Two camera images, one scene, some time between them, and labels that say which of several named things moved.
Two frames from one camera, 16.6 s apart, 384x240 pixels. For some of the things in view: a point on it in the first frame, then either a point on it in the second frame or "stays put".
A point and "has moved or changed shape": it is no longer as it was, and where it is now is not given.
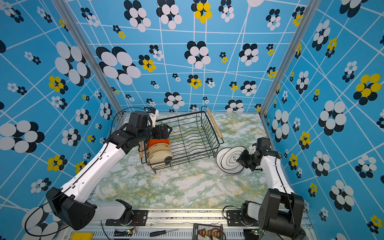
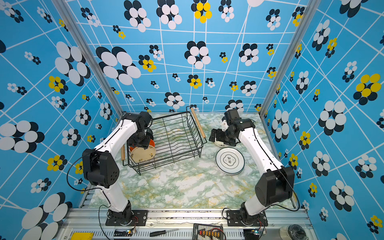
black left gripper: [166, 133] to [145, 145]
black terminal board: [207, 232] stays put
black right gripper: [243, 159] to [219, 132]
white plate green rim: [229, 157] has moved or changed shape
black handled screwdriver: [153, 234] stays put
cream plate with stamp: [158, 147] to [139, 154]
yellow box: [82, 236] stays put
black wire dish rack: [193, 137] has moved or changed shape
